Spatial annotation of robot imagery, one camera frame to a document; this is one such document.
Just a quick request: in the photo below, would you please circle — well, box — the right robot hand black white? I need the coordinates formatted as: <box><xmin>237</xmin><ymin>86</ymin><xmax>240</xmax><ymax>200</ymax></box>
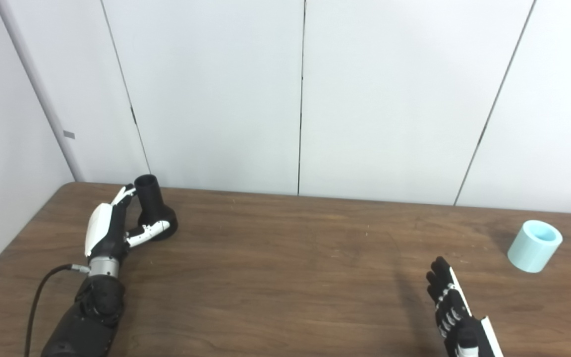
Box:
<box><xmin>425</xmin><ymin>256</ymin><xmax>504</xmax><ymax>357</ymax></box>

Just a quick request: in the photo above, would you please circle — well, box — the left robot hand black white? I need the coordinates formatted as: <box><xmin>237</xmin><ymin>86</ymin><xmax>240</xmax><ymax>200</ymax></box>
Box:
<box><xmin>84</xmin><ymin>184</ymin><xmax>171</xmax><ymax>261</ymax></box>

